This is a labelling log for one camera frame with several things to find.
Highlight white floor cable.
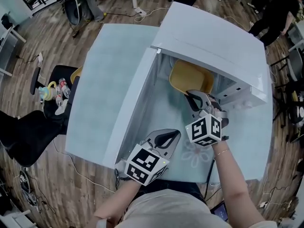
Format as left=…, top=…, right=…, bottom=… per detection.
left=52, top=140, right=117, bottom=194

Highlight person's dark trousers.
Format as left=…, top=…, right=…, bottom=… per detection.
left=142, top=180, right=208, bottom=204

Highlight white microwave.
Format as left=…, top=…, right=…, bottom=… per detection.
left=102, top=1, right=270, bottom=170

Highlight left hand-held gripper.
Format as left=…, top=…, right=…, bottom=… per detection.
left=123, top=129, right=181, bottom=187

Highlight black cable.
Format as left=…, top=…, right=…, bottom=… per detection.
left=203, top=159, right=216, bottom=200

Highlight black office chair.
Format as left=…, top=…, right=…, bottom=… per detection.
left=0, top=65, right=80, bottom=168

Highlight person's right forearm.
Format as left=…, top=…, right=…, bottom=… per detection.
left=211, top=140, right=266, bottom=223

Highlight person's left forearm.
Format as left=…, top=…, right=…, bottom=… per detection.
left=94, top=177, right=143, bottom=224

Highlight person's right hand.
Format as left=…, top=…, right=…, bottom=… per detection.
left=209, top=95, right=230, bottom=129

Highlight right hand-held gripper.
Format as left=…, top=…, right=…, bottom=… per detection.
left=185, top=90, right=222, bottom=147

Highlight grey swivel chair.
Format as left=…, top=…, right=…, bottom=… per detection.
left=286, top=48, right=304, bottom=82

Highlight clear bottle with red label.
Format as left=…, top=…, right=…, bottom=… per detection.
left=58, top=78, right=71, bottom=98
left=55, top=86, right=64, bottom=107

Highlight grey office chair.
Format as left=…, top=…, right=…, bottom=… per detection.
left=63, top=0, right=83, bottom=27

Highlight white desk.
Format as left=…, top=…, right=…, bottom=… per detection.
left=0, top=26, right=27, bottom=78

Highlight teal and yellow toy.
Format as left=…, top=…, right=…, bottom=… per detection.
left=38, top=81, right=58, bottom=102

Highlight yellow plastic container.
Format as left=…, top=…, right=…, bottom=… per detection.
left=169, top=59, right=214, bottom=96

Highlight person's beige shirt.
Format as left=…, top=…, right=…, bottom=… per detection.
left=118, top=189, right=280, bottom=228

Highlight black tablet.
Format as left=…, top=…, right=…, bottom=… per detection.
left=210, top=201, right=229, bottom=223

